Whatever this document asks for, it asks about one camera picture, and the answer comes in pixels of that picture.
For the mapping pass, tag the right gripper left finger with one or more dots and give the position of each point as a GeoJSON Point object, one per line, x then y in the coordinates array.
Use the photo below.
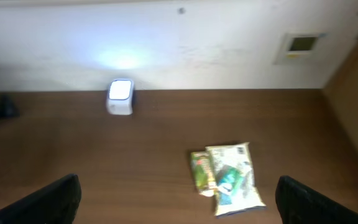
{"type": "Point", "coordinates": [55, 203]}

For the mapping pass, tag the green tea carton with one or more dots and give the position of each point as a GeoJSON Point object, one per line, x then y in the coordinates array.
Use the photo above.
{"type": "Point", "coordinates": [203, 175]}

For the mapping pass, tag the white barcode scanner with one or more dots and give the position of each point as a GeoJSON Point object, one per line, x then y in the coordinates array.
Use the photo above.
{"type": "Point", "coordinates": [120, 96]}

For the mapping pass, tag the teal tissue pack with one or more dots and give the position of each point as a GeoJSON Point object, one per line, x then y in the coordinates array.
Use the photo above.
{"type": "Point", "coordinates": [230, 180]}

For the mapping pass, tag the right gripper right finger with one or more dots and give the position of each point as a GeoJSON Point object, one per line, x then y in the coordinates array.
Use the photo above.
{"type": "Point", "coordinates": [299, 204]}

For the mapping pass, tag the yellow snack bag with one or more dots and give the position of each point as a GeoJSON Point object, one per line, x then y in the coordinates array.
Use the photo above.
{"type": "Point", "coordinates": [248, 196]}

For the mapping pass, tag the white wall thermostat panel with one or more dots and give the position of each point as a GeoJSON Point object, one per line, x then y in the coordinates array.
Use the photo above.
{"type": "Point", "coordinates": [297, 47]}

